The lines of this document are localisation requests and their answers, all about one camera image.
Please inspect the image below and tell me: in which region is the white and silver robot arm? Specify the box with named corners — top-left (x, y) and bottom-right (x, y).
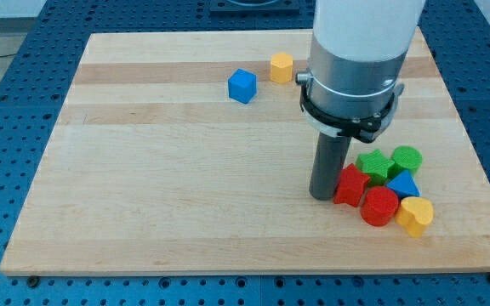
top-left (296, 0), bottom-right (425, 143)

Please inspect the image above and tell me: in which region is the blue cube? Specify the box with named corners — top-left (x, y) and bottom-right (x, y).
top-left (227, 69), bottom-right (257, 104)

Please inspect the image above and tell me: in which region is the red star block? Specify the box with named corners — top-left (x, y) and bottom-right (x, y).
top-left (333, 163), bottom-right (371, 207)

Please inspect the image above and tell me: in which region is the green star block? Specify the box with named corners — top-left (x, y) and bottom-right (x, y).
top-left (356, 149), bottom-right (395, 186)

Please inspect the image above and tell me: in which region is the wooden board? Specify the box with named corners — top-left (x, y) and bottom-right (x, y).
top-left (0, 30), bottom-right (490, 276)

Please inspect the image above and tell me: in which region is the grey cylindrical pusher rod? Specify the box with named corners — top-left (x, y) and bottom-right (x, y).
top-left (309, 133), bottom-right (350, 201)

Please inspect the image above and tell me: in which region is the yellow hexagon block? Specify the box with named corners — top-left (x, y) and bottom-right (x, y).
top-left (270, 53), bottom-right (293, 83)

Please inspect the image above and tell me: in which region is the red cylinder block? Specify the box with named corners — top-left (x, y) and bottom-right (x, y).
top-left (361, 186), bottom-right (399, 227)

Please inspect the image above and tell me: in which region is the green cylinder block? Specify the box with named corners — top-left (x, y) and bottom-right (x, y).
top-left (389, 145), bottom-right (423, 179)

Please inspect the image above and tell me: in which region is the blue triangle block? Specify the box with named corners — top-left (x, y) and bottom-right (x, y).
top-left (386, 170), bottom-right (420, 200)

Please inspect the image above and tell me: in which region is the yellow heart block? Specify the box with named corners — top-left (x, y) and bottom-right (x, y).
top-left (395, 196), bottom-right (434, 238)

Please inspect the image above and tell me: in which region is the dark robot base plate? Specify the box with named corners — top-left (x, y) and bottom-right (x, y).
top-left (209, 0), bottom-right (300, 15)

